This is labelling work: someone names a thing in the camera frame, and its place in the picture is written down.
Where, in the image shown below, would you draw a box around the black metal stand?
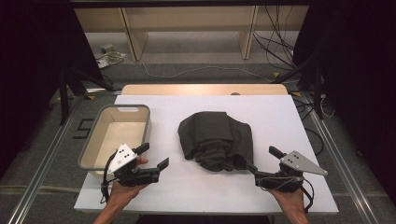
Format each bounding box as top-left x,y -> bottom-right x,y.
270,52 -> 325,120
57,66 -> 118,125

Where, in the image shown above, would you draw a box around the white table sheet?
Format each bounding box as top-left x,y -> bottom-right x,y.
74,94 -> 340,216

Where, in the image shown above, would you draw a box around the dark grey cloth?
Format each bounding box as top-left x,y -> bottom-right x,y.
177,110 -> 255,173

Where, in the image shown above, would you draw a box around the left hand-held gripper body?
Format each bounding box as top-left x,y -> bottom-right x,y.
106,143 -> 162,188

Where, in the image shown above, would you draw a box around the person's left hand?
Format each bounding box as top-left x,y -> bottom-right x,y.
106,157 -> 149,208

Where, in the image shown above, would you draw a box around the person's right hand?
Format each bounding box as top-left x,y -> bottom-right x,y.
269,188 -> 308,217

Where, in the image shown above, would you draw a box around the beige basket with grey rim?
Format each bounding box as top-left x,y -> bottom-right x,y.
78,104 -> 152,180

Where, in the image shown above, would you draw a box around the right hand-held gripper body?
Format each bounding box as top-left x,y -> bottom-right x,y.
254,150 -> 329,193

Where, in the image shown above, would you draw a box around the coiled pale cable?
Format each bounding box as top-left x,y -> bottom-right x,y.
95,50 -> 127,69

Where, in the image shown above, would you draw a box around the person's dark clothing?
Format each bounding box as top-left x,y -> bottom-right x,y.
134,215 -> 272,224

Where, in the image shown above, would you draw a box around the light wooden table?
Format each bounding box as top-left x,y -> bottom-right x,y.
120,83 -> 289,96

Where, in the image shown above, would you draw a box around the light wooden shelf unit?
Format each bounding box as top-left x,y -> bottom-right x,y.
74,5 -> 309,62

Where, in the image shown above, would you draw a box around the black curtain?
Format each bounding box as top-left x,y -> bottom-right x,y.
292,0 -> 396,197
0,0 -> 104,180

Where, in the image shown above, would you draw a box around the hand-held gripper black cable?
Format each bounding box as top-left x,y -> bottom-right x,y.
299,176 -> 316,215
99,152 -> 119,205

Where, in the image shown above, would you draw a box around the black floor cables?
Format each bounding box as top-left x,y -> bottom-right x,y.
291,95 -> 336,157

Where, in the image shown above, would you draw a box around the aluminium floor rail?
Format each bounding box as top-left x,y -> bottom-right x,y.
300,91 -> 381,224
7,88 -> 122,224

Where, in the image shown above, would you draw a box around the left hand-held gripper black cable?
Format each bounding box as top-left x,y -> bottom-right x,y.
99,152 -> 119,205

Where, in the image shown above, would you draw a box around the bundle of black cables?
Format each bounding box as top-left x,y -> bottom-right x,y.
252,5 -> 297,71

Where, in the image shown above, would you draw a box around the right hand-held gripper black cable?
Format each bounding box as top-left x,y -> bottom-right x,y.
299,176 -> 316,215

